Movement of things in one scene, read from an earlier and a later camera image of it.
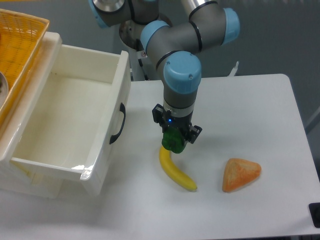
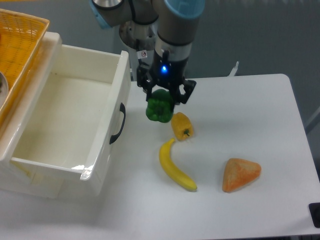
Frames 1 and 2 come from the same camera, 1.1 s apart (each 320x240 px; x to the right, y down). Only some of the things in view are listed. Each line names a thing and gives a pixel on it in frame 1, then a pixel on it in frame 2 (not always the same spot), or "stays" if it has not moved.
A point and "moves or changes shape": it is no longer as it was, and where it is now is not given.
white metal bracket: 234,70 stays
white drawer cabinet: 14,178 stays
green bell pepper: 173,139 moves or changes shape
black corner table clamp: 314,210 stays
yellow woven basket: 21,35 stays
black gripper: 172,120 → 166,73
